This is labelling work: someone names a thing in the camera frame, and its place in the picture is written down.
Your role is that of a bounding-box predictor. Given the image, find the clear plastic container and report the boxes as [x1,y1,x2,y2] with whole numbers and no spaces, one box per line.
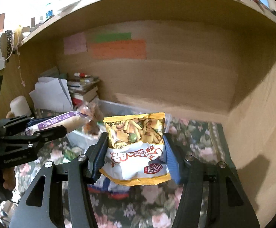
[66,98,173,153]

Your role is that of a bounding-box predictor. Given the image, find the orange sticky note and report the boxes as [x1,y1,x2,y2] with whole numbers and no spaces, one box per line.
[88,39,147,60]

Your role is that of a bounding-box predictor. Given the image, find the yellow white snack packet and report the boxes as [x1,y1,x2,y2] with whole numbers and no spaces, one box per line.
[99,112,172,187]

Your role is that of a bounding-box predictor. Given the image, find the beaded string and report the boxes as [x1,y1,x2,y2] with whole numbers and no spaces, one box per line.
[17,49,26,86]

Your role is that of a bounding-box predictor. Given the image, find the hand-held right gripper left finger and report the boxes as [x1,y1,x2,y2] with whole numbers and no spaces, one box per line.
[9,132,109,228]

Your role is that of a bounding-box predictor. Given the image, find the white folded papers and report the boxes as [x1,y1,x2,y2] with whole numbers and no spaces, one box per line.
[28,77,74,113]

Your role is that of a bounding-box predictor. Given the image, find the red snack packet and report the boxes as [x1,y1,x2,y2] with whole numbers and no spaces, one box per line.
[88,177,132,200]

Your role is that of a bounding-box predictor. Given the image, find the wooden desk shelf unit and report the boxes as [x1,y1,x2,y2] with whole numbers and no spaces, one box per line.
[0,0,276,228]

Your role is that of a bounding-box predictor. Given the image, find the purple label bread packet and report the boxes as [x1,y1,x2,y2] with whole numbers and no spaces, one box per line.
[24,110,92,136]

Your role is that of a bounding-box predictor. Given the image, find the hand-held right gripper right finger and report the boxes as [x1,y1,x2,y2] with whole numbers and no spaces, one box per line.
[163,132,262,228]

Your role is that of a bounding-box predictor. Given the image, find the stack of books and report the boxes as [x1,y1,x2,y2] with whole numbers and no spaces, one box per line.
[68,75,101,105]

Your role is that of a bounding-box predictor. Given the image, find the floral tablecloth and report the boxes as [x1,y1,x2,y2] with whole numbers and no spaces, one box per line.
[0,108,234,228]

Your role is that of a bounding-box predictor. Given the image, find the black studded headband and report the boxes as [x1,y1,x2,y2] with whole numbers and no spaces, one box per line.
[4,29,15,61]

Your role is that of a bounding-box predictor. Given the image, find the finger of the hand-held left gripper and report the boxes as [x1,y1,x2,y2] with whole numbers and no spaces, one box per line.
[0,125,68,146]
[0,115,66,136]

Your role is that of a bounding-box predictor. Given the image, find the person's left hand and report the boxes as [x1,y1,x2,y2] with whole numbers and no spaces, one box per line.
[2,168,17,191]

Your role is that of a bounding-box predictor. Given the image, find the clear orange cracker packet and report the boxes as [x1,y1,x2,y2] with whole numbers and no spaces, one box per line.
[77,102,104,136]

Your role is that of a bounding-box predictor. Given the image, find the green sticky note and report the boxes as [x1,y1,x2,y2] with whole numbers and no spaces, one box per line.
[95,32,132,41]

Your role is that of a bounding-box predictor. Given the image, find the white roll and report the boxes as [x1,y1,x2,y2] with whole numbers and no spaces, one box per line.
[9,95,32,118]

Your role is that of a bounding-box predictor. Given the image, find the pink sticky note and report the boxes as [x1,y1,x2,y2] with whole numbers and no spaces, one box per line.
[64,31,87,55]

